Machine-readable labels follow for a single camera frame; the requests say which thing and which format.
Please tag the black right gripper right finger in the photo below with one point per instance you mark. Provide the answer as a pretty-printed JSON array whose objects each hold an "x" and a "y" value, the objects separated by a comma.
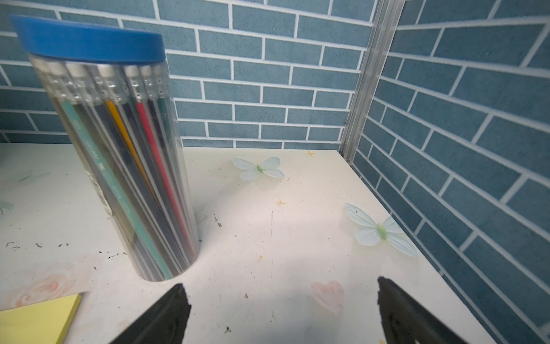
[{"x": 405, "y": 320}]

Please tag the aluminium corner post right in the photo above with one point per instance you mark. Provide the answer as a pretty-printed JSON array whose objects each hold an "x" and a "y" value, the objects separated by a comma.
[{"x": 387, "y": 16}]

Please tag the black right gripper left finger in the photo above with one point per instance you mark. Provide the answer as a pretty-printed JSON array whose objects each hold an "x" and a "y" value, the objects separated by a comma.
[{"x": 164, "y": 322}]

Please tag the clear pencil tube blue lid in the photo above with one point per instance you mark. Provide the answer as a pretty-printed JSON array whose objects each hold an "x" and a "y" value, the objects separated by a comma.
[{"x": 110, "y": 88}]

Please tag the yellow sticky note pad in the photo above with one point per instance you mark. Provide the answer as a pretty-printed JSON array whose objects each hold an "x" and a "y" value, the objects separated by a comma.
[{"x": 42, "y": 322}]

